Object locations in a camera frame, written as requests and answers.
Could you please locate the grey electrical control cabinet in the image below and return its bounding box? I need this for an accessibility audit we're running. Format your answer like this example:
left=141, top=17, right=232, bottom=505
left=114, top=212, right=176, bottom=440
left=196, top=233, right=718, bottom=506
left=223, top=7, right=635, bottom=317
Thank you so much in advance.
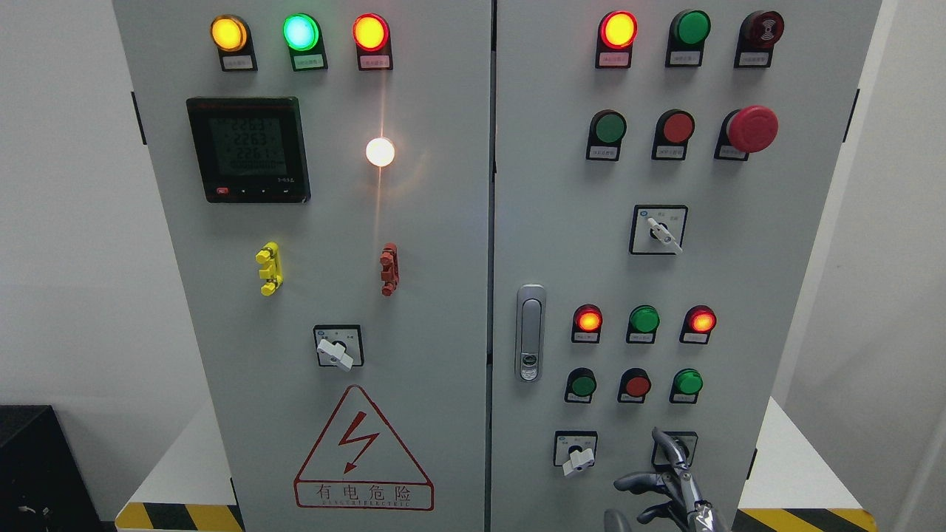
left=114, top=1, right=882, bottom=531

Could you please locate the yellow terminal connector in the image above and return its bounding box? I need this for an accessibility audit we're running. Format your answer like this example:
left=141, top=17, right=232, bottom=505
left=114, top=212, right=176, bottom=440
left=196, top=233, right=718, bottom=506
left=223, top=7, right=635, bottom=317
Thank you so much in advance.
left=256, top=240, right=284, bottom=297

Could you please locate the green push button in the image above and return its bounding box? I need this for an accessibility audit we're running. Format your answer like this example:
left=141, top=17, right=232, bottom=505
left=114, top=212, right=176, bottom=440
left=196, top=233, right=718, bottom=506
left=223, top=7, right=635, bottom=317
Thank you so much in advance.
left=669, top=368, right=705, bottom=404
left=585, top=110, right=627, bottom=162
left=564, top=367, right=597, bottom=403

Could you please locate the lower right red indicator light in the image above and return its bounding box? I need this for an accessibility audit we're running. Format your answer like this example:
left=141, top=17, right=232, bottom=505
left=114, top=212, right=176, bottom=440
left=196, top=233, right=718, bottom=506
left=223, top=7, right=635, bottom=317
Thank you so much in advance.
left=679, top=305, right=717, bottom=346

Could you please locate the upper right rotary selector switch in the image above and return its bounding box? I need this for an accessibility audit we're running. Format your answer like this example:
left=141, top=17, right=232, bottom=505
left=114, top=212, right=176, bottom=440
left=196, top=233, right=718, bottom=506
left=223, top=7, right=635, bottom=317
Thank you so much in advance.
left=629, top=205, right=689, bottom=255

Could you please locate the lower middle red push button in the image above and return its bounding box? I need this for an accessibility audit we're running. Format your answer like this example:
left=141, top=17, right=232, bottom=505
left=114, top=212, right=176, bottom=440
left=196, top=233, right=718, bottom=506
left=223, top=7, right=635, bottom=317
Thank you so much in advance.
left=617, top=367, right=652, bottom=404

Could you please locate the black box lower left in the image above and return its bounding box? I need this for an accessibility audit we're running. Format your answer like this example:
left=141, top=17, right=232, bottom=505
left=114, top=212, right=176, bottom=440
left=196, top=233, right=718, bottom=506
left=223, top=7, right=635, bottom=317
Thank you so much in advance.
left=1, top=405, right=103, bottom=531

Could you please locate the silver door lock handle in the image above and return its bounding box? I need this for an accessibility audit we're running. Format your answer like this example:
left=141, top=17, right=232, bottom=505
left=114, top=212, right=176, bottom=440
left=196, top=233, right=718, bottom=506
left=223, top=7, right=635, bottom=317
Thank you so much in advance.
left=514, top=284, right=546, bottom=383

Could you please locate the left door rotary selector switch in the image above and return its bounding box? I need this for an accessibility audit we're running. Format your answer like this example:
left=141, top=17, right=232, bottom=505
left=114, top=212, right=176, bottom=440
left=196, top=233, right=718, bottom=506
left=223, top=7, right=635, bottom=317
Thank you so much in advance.
left=312, top=324, right=364, bottom=372

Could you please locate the upper green push button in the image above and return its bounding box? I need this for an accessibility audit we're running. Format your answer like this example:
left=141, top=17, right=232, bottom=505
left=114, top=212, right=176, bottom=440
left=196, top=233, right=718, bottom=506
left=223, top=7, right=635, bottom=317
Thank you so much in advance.
left=585, top=110, right=627, bottom=162

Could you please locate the black knob selector switch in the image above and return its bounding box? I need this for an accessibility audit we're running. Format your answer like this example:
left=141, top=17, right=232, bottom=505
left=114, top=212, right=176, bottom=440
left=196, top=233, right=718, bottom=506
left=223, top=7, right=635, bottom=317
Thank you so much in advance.
left=651, top=431, right=698, bottom=471

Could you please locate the upper red push button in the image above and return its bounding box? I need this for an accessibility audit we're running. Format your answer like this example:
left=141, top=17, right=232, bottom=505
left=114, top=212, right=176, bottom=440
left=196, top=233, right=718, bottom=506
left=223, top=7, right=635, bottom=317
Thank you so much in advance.
left=651, top=109, right=695, bottom=161

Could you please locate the lower right green push button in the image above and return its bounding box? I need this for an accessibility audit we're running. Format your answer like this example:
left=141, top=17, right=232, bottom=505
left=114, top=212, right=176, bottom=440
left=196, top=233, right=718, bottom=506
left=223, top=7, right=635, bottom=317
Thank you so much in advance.
left=669, top=368, right=705, bottom=404

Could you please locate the green indicator light top right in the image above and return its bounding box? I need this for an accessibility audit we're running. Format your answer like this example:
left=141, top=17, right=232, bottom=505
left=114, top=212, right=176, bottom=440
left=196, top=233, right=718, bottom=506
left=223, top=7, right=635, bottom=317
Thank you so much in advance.
left=665, top=10, right=712, bottom=68

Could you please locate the yellow indicator light top left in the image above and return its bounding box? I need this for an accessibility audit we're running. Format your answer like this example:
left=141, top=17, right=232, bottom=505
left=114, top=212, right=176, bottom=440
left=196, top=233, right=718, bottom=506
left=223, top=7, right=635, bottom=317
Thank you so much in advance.
left=210, top=14, right=258, bottom=72

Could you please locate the lower white rotary selector switch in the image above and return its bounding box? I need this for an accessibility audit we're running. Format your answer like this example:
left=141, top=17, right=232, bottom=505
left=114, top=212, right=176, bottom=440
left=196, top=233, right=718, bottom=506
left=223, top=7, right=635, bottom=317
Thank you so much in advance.
left=553, top=430, right=598, bottom=478

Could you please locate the lower left red indicator light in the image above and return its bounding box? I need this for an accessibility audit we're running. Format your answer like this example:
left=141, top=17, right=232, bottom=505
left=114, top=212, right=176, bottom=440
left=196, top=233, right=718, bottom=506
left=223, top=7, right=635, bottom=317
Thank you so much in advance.
left=571, top=304, right=604, bottom=344

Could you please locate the white lit indicator light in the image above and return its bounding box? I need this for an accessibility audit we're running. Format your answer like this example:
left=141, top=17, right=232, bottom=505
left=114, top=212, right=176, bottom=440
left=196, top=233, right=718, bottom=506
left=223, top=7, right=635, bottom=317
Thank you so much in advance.
left=365, top=136, right=396, bottom=168

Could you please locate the lower left green push button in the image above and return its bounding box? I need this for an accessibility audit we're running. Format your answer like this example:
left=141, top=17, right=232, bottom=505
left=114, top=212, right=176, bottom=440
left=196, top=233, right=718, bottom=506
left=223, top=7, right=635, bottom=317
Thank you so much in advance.
left=564, top=367, right=597, bottom=403

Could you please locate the lower middle green indicator light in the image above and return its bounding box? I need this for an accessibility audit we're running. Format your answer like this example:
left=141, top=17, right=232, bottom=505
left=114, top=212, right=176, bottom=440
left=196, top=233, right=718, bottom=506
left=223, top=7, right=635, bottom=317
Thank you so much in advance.
left=625, top=305, right=660, bottom=344

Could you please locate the green indicator light top left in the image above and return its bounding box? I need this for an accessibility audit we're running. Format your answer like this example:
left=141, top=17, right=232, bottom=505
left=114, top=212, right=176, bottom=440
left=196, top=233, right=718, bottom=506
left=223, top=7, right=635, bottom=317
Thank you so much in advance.
left=282, top=13, right=328, bottom=72

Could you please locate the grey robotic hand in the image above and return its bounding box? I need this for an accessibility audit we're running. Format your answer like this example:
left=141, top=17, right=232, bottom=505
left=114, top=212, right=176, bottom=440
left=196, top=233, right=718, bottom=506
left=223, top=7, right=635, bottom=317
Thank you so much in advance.
left=613, top=427, right=731, bottom=531

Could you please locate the red emergency stop button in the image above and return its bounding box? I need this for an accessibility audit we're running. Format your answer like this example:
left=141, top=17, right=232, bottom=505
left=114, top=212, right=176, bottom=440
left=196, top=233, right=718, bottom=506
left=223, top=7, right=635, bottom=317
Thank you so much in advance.
left=714, top=105, right=778, bottom=162

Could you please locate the green indicator light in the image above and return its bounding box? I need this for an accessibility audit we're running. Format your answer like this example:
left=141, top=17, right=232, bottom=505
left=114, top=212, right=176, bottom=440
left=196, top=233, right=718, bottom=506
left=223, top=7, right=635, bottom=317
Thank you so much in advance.
left=625, top=305, right=660, bottom=344
left=282, top=13, right=328, bottom=72
left=665, top=10, right=712, bottom=68

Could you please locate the red indicator light top left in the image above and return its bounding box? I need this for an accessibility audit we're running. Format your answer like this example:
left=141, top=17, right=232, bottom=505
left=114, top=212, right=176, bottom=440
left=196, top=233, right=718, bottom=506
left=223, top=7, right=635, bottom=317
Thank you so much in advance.
left=352, top=13, right=393, bottom=71

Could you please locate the black digital power meter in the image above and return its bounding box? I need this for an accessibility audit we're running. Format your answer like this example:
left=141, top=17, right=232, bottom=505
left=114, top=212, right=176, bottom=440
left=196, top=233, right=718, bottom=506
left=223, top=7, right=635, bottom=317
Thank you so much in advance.
left=186, top=97, right=311, bottom=203

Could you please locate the red terminal connector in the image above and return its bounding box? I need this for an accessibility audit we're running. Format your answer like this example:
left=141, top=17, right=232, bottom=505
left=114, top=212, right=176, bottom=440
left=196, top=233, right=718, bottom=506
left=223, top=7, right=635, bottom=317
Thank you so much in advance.
left=379, top=242, right=400, bottom=297

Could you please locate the red indicator light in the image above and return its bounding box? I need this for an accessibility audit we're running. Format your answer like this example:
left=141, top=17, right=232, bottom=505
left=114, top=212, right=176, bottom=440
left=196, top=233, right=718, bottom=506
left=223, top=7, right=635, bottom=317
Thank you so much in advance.
left=595, top=10, right=638, bottom=69
left=352, top=13, right=393, bottom=71
left=571, top=304, right=604, bottom=344
left=679, top=305, right=717, bottom=346

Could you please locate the dark red buzzer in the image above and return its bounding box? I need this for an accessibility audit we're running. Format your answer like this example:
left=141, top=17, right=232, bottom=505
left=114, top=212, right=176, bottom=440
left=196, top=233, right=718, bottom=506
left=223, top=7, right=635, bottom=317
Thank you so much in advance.
left=733, top=10, right=785, bottom=69

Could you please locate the red indicator light top right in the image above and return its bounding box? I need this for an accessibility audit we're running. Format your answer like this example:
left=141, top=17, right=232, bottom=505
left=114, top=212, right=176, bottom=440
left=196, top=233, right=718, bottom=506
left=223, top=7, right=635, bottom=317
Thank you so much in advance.
left=595, top=10, right=638, bottom=69

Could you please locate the red electrical hazard warning sticker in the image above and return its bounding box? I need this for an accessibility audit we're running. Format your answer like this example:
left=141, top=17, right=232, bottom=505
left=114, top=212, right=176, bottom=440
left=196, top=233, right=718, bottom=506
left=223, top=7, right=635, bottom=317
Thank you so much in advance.
left=293, top=385, right=435, bottom=511

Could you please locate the red push button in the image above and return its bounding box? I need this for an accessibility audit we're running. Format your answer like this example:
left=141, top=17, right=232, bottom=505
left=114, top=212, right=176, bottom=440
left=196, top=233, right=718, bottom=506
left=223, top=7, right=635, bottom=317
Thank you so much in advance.
left=617, top=367, right=652, bottom=404
left=651, top=109, right=695, bottom=161

